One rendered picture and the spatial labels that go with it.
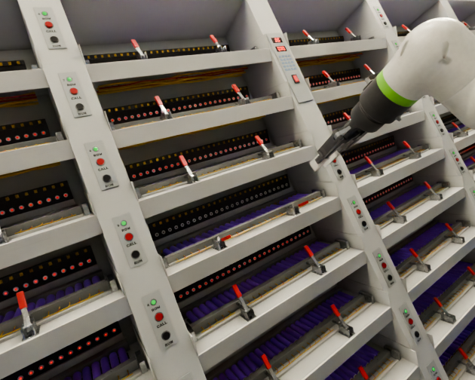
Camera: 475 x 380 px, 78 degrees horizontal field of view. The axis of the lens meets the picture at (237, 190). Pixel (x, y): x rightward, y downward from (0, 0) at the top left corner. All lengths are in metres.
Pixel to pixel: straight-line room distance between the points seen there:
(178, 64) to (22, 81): 0.39
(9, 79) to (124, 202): 0.38
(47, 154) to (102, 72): 0.26
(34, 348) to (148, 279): 0.24
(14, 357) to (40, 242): 0.21
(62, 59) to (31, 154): 0.26
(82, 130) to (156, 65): 0.29
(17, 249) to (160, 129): 0.42
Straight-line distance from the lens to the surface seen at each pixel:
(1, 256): 0.75
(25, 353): 0.75
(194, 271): 0.75
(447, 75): 0.62
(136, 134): 0.81
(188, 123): 0.86
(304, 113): 1.08
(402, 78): 0.64
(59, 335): 0.73
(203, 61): 1.00
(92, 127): 0.81
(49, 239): 0.74
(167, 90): 1.14
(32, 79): 0.89
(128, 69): 0.92
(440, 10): 2.36
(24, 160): 0.79
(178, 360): 0.76
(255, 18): 1.22
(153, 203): 0.75
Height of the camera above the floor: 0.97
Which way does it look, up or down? 6 degrees up
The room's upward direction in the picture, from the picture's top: 23 degrees counter-clockwise
